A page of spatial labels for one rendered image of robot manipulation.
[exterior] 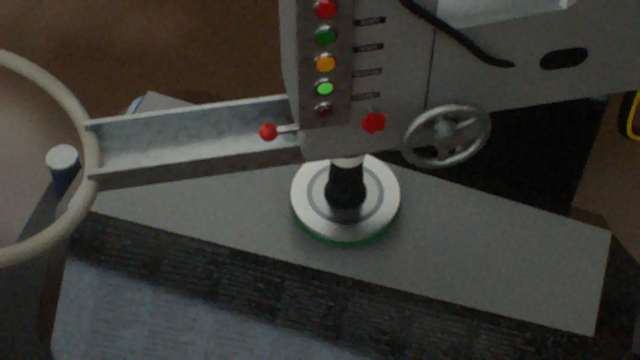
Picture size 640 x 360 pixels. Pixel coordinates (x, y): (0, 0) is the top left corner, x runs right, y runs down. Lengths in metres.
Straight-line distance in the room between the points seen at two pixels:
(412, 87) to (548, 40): 0.22
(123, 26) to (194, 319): 1.84
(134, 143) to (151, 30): 1.85
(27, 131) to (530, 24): 2.13
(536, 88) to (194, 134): 0.59
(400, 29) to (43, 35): 2.35
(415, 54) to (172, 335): 0.80
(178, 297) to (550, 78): 0.83
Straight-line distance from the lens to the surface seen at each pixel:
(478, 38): 1.38
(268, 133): 1.45
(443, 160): 1.48
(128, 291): 1.85
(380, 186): 1.77
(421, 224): 1.79
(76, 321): 1.92
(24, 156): 3.11
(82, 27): 3.50
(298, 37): 1.25
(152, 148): 1.59
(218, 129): 1.60
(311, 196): 1.75
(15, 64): 1.69
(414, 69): 1.37
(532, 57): 1.45
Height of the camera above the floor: 2.29
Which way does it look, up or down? 52 degrees down
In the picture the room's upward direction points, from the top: straight up
